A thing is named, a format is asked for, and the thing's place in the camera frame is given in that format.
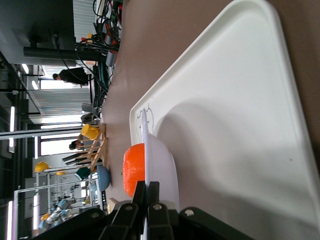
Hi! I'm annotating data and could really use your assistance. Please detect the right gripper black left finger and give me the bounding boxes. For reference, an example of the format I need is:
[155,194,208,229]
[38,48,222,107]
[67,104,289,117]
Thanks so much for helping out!
[98,181,146,240]

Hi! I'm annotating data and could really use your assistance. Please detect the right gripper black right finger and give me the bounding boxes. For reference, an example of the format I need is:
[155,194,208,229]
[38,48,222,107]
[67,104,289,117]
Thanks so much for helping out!
[147,181,176,240]

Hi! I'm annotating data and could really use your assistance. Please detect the orange mandarin fruit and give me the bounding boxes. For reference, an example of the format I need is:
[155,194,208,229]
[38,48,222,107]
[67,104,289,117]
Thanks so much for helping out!
[122,143,146,198]

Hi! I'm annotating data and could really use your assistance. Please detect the pale lavender round plate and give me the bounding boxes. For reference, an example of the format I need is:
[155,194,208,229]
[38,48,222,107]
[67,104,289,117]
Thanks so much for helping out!
[141,108,180,208]

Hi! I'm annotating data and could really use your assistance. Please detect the blue bowl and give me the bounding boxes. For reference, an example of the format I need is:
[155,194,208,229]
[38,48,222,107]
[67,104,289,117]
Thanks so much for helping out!
[96,165,112,192]

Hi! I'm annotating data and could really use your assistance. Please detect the dark green cup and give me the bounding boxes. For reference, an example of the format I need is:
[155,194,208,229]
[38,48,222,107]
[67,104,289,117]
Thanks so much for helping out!
[74,166,92,181]

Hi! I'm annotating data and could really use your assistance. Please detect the wooden peg drying rack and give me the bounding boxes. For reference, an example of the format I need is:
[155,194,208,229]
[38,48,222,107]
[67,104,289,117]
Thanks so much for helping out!
[62,123,109,172]

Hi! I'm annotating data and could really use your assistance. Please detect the grey blue background robot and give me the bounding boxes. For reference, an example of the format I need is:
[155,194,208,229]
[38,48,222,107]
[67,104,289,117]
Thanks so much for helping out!
[37,198,76,231]

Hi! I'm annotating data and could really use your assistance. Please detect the seated person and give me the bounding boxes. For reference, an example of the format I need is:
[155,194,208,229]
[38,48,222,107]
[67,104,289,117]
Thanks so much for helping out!
[68,134,87,151]

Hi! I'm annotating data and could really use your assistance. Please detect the yellow cup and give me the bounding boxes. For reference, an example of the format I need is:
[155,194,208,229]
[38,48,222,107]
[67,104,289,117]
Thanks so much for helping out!
[81,124,100,140]

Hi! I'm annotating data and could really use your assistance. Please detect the yellow hard hat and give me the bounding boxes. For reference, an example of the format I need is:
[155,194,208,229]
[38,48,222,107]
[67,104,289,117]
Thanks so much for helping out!
[34,161,52,173]

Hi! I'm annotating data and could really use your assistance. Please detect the cream tray with bear print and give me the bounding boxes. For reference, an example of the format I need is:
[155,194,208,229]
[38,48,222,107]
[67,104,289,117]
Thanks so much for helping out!
[129,0,320,240]

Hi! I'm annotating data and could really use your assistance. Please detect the person in dark clothes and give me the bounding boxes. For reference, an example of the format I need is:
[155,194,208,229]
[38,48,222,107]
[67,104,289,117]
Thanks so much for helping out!
[52,66,90,86]

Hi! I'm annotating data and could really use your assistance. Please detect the bundle of black cables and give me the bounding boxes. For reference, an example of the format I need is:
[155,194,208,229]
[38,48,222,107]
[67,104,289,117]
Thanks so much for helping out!
[76,0,126,106]

